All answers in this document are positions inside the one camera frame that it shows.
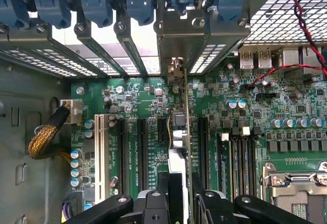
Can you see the white PCI slot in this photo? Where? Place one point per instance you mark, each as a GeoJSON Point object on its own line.
{"type": "Point", "coordinates": [101, 157]}

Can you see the black RAM slot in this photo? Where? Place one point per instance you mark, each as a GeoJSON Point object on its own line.
{"type": "Point", "coordinates": [247, 168]}
{"type": "Point", "coordinates": [237, 168]}

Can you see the silver CPU socket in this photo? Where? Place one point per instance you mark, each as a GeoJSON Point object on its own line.
{"type": "Point", "coordinates": [293, 188]}

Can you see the green Dell motherboard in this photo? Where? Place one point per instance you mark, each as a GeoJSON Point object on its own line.
{"type": "Point", "coordinates": [143, 94]}

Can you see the long black expansion slot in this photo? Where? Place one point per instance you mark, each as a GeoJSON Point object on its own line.
{"type": "Point", "coordinates": [122, 155]}
{"type": "Point", "coordinates": [142, 155]}
{"type": "Point", "coordinates": [203, 152]}

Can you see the open grey PC case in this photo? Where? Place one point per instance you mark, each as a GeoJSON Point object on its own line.
{"type": "Point", "coordinates": [15, 86]}

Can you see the silver rear port block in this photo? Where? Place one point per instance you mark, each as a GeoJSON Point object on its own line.
{"type": "Point", "coordinates": [255, 58]}

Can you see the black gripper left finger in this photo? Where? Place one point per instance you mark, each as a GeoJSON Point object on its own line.
{"type": "Point", "coordinates": [153, 208]}

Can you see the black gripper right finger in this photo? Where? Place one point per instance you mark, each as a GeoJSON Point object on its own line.
{"type": "Point", "coordinates": [217, 208]}

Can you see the short black expansion slot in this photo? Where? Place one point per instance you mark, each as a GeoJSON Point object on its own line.
{"type": "Point", "coordinates": [162, 130]}

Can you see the perforated silver slot cover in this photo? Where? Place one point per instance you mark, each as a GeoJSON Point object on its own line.
{"type": "Point", "coordinates": [51, 53]}
{"type": "Point", "coordinates": [212, 53]}

